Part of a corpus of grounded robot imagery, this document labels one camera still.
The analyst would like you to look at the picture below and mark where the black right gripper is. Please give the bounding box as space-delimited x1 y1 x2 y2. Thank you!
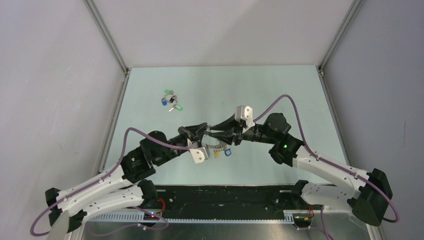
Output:
209 112 276 146

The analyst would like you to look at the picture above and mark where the large metal key ring disc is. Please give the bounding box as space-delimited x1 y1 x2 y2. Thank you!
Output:
202 129 228 152

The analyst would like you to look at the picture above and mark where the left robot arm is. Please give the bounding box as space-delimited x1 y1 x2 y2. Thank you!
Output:
45 123 210 234

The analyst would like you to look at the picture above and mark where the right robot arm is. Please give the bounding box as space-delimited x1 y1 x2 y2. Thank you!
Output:
210 113 393 227

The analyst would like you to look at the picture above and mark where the key with blue tag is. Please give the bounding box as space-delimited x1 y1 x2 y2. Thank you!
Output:
224 148 232 157

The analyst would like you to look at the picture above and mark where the black tag key loose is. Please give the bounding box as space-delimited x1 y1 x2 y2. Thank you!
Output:
169 95 178 104

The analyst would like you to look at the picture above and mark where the blue tag key loose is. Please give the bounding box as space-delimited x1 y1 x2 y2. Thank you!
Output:
161 96 170 106

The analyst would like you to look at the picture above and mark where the green tag key upper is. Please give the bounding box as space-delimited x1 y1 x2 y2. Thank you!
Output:
164 89 174 95

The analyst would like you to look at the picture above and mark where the left controller board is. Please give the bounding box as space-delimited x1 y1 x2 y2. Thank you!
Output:
143 212 161 221

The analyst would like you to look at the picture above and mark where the controller board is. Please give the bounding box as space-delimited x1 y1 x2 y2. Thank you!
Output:
143 212 161 221
293 215 314 221

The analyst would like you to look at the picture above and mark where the right controller board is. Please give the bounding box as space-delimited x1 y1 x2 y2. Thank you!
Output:
293 215 314 221

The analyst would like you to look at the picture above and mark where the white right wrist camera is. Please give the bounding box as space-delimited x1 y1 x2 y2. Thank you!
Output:
234 105 255 131

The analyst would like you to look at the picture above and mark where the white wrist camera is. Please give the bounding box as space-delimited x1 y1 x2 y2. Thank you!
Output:
234 105 255 131
187 139 210 164

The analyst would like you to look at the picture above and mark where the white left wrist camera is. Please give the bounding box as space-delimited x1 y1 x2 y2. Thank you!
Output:
187 139 210 164

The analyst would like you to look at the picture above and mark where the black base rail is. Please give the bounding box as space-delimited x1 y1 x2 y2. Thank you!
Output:
139 185 320 220

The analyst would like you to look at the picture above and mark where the white slotted cable duct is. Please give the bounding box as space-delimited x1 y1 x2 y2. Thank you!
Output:
89 211 294 224

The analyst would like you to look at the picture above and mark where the left aluminium frame post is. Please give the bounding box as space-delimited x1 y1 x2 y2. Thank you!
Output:
83 0 129 76

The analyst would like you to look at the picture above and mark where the aluminium frame post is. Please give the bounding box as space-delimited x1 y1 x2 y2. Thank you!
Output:
317 0 365 77
83 0 129 76

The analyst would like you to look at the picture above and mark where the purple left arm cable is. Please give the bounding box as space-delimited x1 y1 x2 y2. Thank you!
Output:
29 127 191 238

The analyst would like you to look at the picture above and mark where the right aluminium frame post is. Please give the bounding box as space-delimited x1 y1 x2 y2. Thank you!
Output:
317 0 365 77

